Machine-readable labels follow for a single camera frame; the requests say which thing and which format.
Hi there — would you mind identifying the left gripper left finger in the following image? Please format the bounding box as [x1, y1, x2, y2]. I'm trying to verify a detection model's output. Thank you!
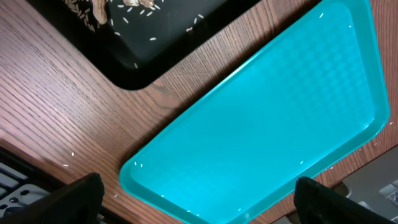
[1, 173, 104, 224]

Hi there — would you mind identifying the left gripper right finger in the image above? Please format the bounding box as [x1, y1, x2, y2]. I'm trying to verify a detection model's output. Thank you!
[294, 177, 393, 224]

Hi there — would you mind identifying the grey dishwasher rack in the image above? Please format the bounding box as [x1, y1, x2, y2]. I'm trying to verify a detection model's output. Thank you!
[273, 154, 398, 224]

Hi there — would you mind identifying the black waste tray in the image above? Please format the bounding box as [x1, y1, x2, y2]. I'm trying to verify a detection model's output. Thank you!
[29, 0, 259, 90]

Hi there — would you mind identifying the teal serving tray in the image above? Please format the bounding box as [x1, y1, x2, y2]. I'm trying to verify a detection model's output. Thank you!
[119, 0, 390, 223]

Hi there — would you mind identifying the rice and nuts pile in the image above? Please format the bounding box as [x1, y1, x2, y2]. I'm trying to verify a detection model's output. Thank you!
[63, 0, 160, 32]

